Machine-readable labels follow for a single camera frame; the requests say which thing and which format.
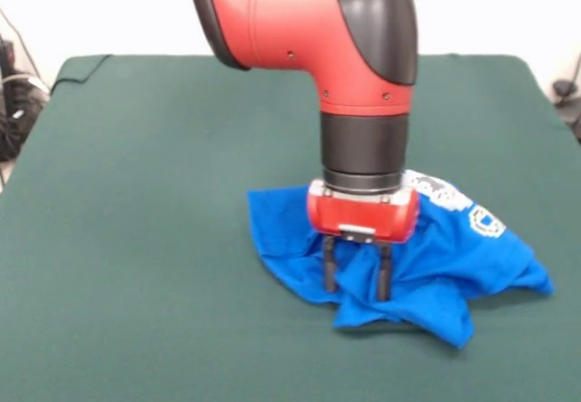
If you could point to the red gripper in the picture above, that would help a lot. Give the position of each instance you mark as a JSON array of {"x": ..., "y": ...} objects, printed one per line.
[{"x": 358, "y": 216}]

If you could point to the blue printed t-shirt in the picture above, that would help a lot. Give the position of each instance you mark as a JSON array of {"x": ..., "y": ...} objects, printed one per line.
[{"x": 454, "y": 266}]

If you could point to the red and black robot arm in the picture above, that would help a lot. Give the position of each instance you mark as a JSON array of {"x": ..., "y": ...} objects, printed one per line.
[{"x": 308, "y": 21}]

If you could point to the dark green table cloth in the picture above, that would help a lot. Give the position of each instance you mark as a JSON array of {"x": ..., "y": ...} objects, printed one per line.
[{"x": 136, "y": 193}]

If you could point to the black floor stand base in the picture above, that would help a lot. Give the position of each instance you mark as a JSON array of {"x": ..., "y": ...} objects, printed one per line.
[
  {"x": 13, "y": 120},
  {"x": 567, "y": 102}
]

